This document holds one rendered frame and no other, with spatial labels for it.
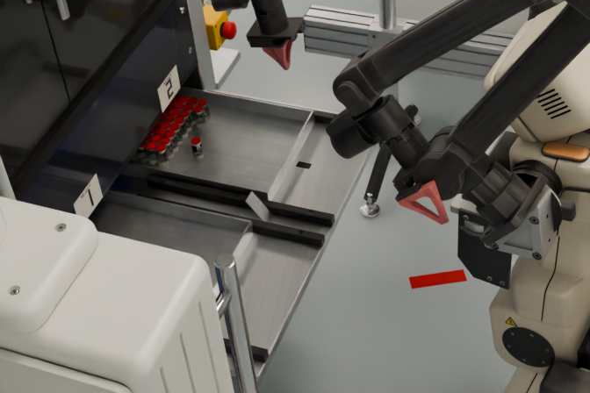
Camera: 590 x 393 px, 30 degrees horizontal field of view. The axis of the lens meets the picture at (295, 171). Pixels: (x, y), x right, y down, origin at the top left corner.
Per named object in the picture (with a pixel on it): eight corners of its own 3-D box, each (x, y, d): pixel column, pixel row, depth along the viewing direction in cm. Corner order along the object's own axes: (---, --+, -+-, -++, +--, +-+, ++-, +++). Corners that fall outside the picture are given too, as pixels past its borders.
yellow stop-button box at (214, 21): (189, 46, 245) (183, 20, 240) (202, 28, 250) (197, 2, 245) (219, 52, 243) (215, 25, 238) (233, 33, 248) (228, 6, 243)
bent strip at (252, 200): (248, 222, 214) (244, 201, 210) (254, 211, 216) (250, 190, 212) (316, 237, 210) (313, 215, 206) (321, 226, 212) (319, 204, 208)
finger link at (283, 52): (271, 58, 223) (260, 19, 217) (304, 58, 220) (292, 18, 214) (259, 78, 218) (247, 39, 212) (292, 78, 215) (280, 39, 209)
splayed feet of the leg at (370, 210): (355, 215, 337) (353, 182, 328) (403, 114, 370) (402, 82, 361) (379, 221, 335) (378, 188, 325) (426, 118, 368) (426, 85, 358)
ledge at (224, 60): (163, 80, 253) (162, 73, 252) (187, 47, 262) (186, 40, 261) (219, 89, 249) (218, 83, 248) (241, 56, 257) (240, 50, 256)
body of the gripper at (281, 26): (259, 25, 218) (249, -7, 213) (306, 25, 213) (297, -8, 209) (247, 44, 213) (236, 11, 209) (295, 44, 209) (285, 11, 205)
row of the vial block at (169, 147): (156, 166, 228) (153, 149, 225) (193, 112, 240) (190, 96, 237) (166, 167, 228) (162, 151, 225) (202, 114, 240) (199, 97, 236)
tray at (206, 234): (32, 292, 206) (28, 280, 203) (99, 198, 223) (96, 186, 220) (197, 335, 195) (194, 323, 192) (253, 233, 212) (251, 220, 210)
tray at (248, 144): (118, 173, 228) (114, 160, 226) (172, 96, 245) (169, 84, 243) (269, 205, 217) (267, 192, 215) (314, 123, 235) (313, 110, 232)
